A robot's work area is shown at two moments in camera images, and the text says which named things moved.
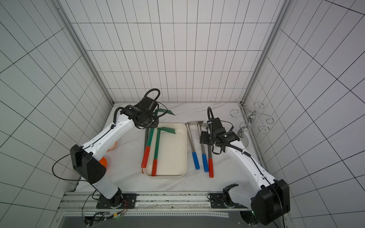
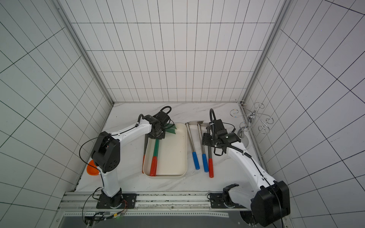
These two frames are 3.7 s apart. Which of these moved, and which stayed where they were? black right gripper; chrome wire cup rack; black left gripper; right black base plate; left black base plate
Moved: black left gripper
Stayed: black right gripper; chrome wire cup rack; left black base plate; right black base plate
